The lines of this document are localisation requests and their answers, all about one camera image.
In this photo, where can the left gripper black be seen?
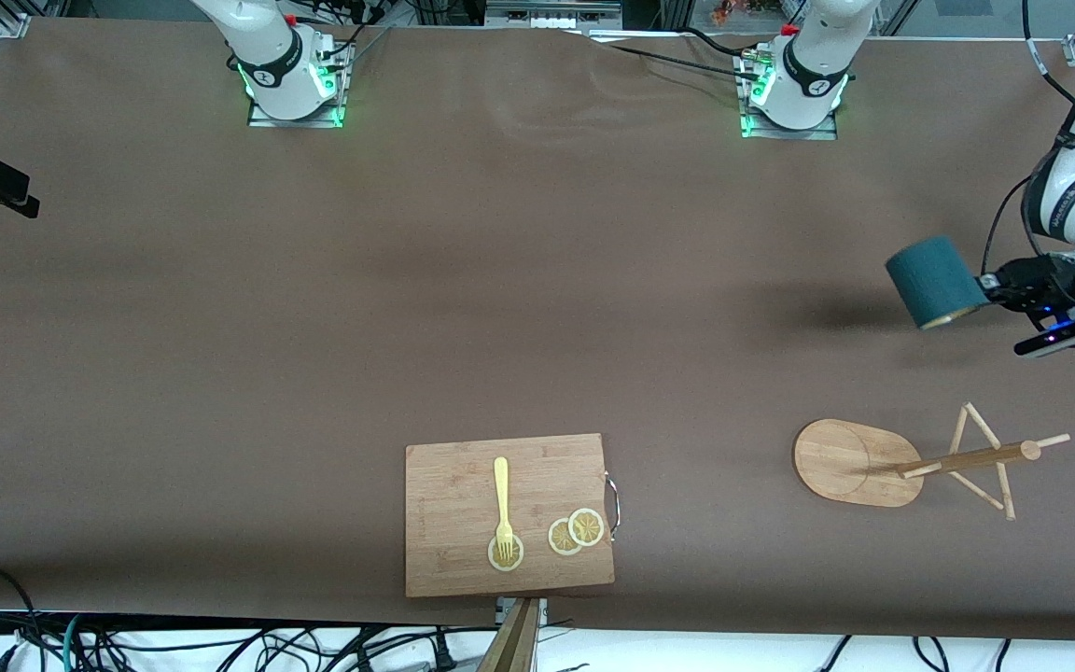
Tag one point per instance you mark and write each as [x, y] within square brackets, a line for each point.
[1038, 282]

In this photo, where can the dark teal mug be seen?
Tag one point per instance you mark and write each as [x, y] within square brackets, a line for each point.
[934, 280]

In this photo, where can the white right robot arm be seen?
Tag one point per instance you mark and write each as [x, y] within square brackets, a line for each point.
[267, 56]

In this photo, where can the wooden cup rack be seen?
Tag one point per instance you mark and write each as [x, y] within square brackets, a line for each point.
[845, 462]

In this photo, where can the orange red background object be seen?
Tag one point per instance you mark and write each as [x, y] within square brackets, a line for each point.
[743, 9]

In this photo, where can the dried lemon slice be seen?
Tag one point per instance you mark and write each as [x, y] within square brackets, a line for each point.
[588, 526]
[506, 558]
[559, 538]

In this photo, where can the grey power strip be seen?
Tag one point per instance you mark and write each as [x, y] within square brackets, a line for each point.
[551, 17]

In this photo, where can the yellow plastic fork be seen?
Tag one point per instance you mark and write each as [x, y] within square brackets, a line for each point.
[501, 485]

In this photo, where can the wooden cutting board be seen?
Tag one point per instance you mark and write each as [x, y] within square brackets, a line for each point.
[453, 523]

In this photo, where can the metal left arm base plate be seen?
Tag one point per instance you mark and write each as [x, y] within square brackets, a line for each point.
[827, 132]

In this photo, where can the small metal bracket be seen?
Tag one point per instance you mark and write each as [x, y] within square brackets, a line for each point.
[503, 608]

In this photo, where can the wooden post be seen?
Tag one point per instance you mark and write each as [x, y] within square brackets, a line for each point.
[514, 644]

